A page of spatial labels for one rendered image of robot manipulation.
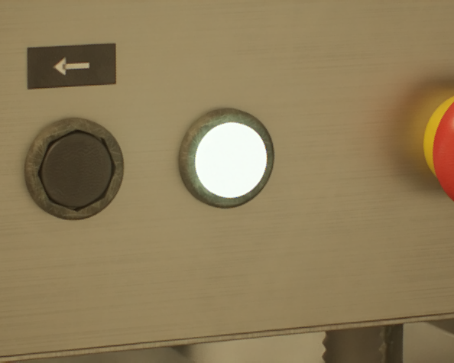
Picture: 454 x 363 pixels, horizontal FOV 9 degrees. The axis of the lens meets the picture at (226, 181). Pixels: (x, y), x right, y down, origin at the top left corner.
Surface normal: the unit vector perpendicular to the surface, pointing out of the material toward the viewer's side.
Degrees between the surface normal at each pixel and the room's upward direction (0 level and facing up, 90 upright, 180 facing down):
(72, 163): 90
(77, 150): 90
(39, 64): 90
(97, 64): 90
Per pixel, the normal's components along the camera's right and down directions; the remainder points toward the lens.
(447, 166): -0.33, 0.29
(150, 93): 0.40, 0.16
